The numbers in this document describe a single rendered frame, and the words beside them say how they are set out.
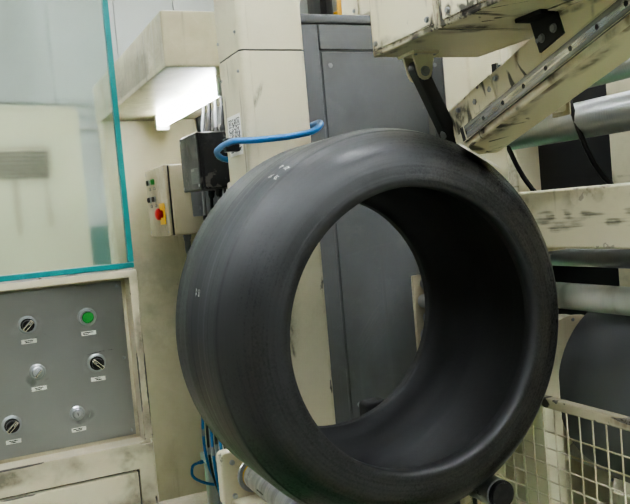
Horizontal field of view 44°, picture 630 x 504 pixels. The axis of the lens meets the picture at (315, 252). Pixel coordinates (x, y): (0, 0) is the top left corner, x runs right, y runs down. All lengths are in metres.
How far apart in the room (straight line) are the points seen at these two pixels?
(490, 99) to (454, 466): 0.65
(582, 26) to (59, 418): 1.25
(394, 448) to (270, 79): 0.69
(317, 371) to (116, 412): 0.50
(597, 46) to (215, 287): 0.67
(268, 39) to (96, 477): 0.95
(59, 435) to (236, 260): 0.85
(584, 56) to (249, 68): 0.57
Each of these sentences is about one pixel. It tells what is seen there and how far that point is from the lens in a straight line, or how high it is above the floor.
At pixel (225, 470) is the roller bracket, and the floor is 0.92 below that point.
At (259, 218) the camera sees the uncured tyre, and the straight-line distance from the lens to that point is 1.04.
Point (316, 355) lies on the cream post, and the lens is 1.49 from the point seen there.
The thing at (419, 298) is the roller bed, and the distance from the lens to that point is 1.71.
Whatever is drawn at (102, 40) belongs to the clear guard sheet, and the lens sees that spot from 1.77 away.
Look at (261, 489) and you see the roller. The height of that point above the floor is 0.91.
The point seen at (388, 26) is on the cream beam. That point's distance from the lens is 1.50.
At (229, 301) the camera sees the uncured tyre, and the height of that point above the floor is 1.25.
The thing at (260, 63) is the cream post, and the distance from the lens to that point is 1.47.
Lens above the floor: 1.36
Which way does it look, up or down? 3 degrees down
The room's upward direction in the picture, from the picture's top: 5 degrees counter-clockwise
